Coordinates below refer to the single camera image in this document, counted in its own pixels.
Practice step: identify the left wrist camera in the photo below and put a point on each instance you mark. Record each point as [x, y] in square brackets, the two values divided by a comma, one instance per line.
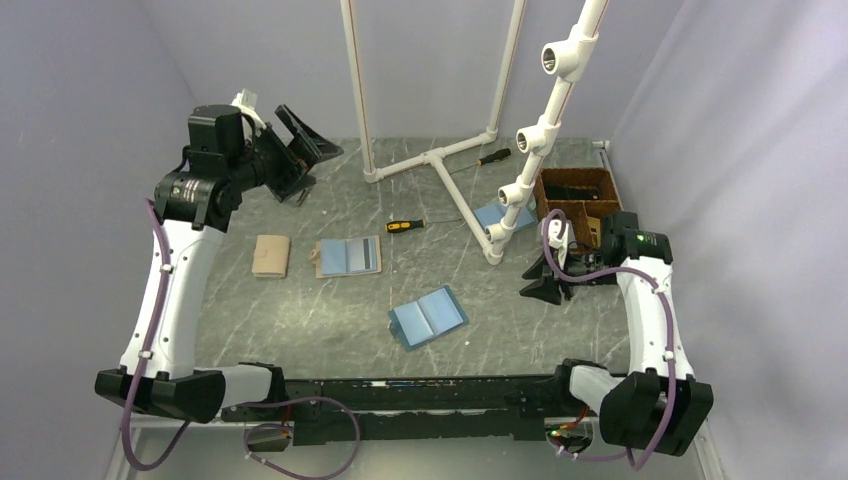
[246, 102]

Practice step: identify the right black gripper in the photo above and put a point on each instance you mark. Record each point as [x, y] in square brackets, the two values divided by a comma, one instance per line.
[545, 289]

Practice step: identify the white pvc pipe post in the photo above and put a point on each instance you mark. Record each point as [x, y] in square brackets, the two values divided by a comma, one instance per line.
[566, 61]

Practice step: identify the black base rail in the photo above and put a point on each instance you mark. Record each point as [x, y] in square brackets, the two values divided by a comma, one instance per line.
[520, 407]

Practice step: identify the tan card holder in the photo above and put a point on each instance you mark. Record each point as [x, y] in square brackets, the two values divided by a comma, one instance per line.
[271, 256]

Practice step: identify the black item in basket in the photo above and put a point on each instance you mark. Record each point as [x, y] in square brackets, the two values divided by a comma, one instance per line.
[571, 193]

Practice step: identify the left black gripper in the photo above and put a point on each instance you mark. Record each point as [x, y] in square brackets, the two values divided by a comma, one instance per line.
[304, 151]

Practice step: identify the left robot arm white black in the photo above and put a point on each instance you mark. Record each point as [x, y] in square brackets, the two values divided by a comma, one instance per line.
[157, 374]

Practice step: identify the grey card holder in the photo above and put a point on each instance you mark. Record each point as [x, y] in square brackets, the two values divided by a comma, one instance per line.
[301, 197]

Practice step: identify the open blue card holder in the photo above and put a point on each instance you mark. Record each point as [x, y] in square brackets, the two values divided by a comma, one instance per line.
[432, 316]

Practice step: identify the aluminium frame rail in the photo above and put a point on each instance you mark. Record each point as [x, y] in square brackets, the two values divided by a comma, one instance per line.
[407, 445]

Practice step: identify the white pvc pipe frame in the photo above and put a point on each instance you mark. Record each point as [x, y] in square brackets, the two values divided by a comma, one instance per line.
[435, 157]

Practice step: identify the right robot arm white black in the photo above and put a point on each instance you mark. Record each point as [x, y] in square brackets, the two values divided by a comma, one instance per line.
[659, 406]

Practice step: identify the brown wicker basket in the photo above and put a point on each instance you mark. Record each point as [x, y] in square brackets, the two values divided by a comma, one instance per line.
[585, 216]

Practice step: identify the blue card holder behind post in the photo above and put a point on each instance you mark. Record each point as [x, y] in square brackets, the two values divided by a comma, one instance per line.
[493, 213]

